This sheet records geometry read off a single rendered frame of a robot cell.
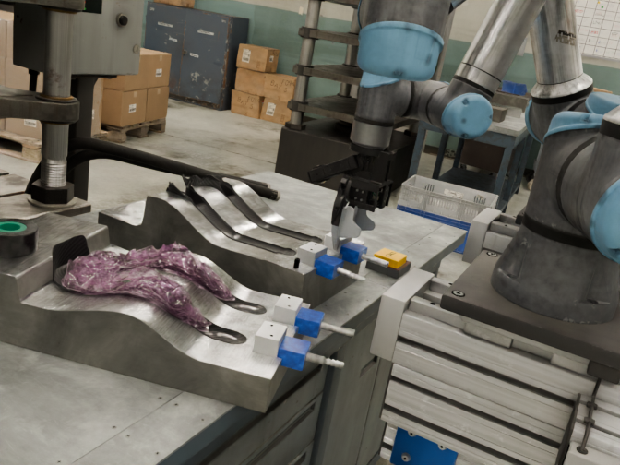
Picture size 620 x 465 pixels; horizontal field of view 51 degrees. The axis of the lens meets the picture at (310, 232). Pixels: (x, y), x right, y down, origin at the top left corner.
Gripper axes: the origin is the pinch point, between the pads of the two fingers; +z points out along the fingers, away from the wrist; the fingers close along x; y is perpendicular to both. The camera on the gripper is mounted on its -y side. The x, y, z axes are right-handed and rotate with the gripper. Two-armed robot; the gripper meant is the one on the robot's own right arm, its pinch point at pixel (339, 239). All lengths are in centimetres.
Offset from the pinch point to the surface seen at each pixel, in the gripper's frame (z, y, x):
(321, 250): -0.9, 1.4, -10.9
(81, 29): -28, -85, 9
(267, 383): 6.0, 13.1, -45.7
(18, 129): 73, -349, 199
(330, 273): 1.9, 5.0, -13.0
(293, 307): 2.5, 7.0, -29.3
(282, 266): 1.8, -2.4, -17.7
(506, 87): -3, -97, 575
